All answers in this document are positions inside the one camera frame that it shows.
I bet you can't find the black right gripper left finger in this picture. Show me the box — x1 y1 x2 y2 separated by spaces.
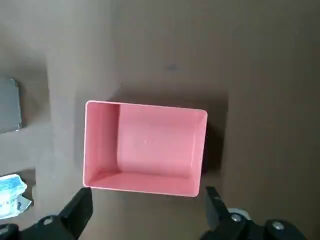
0 187 94 240

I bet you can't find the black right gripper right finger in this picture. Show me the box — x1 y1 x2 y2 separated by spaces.
199 186 305 240

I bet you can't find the wrapped new mask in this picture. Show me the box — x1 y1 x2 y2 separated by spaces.
0 173 33 219

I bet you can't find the pink plastic box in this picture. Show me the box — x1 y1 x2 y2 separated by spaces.
82 100 209 198

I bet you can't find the silver aluminium case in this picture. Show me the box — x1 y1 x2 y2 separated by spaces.
0 77 23 135

